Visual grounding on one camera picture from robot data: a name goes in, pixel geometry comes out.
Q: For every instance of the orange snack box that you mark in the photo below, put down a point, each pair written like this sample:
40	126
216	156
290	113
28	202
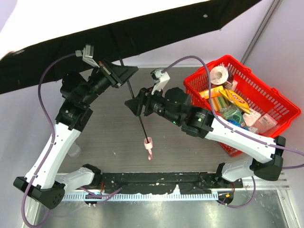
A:
215	91

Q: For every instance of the yellow Lays chips bag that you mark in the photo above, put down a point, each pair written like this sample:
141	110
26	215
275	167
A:
235	99

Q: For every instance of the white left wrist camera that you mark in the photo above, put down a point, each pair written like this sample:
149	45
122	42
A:
87	55

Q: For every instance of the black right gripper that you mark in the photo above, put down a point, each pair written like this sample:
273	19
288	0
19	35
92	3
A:
144	102

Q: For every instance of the dark brown jar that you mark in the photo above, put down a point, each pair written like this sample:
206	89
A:
229	82

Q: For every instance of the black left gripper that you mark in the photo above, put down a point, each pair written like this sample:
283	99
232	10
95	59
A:
110	74

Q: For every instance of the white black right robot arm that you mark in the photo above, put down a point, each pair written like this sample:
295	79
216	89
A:
264	160

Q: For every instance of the white slotted cable duct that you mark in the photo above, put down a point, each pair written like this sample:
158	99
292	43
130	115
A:
175	196

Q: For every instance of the clear labelled plastic container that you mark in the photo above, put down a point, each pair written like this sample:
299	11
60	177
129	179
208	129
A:
265	123

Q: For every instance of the yellow green sponge pack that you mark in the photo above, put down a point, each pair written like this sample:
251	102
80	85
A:
218	102

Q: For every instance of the toilet paper roll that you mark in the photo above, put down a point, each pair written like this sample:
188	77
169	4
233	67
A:
218	75

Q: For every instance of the red plastic shopping basket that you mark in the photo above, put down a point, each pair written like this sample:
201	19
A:
253	90

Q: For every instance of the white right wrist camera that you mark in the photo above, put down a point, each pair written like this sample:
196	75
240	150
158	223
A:
161	78

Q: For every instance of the pink packaged item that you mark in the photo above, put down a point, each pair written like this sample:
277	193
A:
252	117

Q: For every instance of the pink and black umbrella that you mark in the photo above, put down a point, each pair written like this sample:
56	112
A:
38	32

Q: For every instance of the clear plastic water bottle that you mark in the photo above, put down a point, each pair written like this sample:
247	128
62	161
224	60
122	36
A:
74	150

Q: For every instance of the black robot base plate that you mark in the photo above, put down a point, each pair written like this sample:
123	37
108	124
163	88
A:
159	183

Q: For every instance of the green snack packet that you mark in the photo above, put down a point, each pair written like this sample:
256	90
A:
232	113

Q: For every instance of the blue snack packet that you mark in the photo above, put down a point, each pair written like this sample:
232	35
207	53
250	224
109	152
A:
241	124

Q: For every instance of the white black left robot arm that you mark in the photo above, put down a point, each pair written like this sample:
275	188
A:
42	183

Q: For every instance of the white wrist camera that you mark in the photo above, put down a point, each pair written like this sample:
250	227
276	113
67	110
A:
87	55
161	78

